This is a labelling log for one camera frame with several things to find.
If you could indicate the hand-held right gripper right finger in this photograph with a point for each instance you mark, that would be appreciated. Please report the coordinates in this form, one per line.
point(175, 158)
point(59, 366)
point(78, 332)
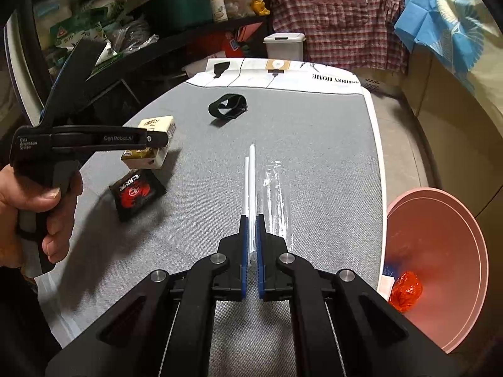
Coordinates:
point(261, 251)

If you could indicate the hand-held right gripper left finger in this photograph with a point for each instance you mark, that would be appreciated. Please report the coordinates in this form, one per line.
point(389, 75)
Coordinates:
point(243, 251)

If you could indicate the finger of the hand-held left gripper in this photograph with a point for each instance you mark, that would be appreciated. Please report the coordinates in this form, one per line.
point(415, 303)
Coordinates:
point(133, 138)

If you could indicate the white cardboard box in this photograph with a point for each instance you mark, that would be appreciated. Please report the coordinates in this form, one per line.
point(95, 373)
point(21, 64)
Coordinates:
point(157, 122)

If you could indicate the short white straw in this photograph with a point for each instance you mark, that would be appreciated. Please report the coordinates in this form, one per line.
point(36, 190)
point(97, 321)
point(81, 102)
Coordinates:
point(246, 188)

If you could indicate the long white straw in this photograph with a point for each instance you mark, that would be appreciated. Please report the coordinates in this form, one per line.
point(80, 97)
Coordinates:
point(252, 180)

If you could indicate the blue plastic bag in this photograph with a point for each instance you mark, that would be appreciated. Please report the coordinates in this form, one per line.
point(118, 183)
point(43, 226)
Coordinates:
point(389, 270)

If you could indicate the red plastic bag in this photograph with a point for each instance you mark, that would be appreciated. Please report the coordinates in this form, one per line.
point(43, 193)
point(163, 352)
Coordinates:
point(406, 290)

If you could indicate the pink plastic basin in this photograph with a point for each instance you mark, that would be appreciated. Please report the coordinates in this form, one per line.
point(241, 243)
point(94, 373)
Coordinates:
point(436, 243)

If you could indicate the person's left forearm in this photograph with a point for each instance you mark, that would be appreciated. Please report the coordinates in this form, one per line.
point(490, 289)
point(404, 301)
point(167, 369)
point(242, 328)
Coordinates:
point(23, 322)

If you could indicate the person's left hand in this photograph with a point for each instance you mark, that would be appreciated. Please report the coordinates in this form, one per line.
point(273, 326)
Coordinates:
point(63, 220)

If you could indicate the clear plastic wrapper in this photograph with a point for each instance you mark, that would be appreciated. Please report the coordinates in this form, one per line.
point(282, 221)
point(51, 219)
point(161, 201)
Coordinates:
point(275, 200)

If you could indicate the black red snack packet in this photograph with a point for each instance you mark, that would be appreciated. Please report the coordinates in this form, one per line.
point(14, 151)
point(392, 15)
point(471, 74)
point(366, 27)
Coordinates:
point(135, 194)

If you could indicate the clear plastic bags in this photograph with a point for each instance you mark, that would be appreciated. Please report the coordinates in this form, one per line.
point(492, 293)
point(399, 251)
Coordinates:
point(133, 37)

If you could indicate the black shelf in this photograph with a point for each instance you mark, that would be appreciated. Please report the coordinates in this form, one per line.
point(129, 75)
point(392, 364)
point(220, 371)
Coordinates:
point(169, 43)

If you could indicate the grey table mat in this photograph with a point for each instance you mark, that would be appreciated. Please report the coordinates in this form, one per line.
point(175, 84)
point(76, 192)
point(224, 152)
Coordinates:
point(314, 145)

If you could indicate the green white bag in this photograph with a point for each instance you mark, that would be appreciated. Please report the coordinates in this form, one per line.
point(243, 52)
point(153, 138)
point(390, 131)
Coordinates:
point(78, 31)

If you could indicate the white paper scrap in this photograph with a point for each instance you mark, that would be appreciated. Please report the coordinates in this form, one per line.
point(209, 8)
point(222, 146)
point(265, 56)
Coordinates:
point(386, 286)

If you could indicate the green storage box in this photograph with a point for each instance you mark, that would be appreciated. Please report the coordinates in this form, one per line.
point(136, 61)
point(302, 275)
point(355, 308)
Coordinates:
point(184, 10)

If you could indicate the white lidded bin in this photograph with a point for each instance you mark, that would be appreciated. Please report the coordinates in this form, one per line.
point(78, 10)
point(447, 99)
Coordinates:
point(285, 45)

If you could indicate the yellow packet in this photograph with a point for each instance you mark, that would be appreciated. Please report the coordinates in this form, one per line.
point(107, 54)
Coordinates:
point(259, 8)

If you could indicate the red plaid shirt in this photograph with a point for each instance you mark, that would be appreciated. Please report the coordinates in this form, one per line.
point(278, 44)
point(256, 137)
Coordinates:
point(342, 15)

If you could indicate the blue patterned cloth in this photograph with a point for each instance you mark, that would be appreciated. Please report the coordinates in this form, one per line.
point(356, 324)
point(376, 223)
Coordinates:
point(444, 19)

